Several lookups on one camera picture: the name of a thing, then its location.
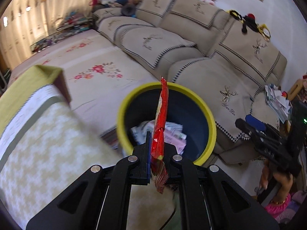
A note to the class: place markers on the beige curtain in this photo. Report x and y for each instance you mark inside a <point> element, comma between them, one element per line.
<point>24,22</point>

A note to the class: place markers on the yellow rimmed trash bin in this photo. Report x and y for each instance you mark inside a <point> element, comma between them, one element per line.
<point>185,107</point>

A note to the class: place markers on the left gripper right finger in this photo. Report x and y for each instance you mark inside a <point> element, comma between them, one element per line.
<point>211,199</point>

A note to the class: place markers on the white foam net sheet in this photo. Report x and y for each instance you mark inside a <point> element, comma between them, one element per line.
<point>139,133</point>

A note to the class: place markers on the beige sectional sofa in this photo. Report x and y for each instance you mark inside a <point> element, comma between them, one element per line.
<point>202,47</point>

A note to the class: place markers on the floral floor rug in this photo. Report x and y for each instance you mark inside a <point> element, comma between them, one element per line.
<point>98,75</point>

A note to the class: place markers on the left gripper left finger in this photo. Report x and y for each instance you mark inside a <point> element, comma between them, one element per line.
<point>99,198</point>

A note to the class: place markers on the person's right hand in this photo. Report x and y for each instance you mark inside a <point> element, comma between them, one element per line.
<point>286,181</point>

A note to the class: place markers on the red snack wrapper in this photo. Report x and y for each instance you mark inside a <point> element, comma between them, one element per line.
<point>157,165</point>

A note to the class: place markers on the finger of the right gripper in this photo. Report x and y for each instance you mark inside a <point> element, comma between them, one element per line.
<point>255,123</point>

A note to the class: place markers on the pink sleeved right forearm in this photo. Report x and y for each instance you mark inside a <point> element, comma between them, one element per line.
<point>284,212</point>

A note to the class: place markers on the pink paper box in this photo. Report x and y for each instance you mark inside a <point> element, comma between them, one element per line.
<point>176,140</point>

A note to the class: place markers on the black yellow plush toy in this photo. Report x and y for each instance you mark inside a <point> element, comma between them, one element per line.
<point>249,21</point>

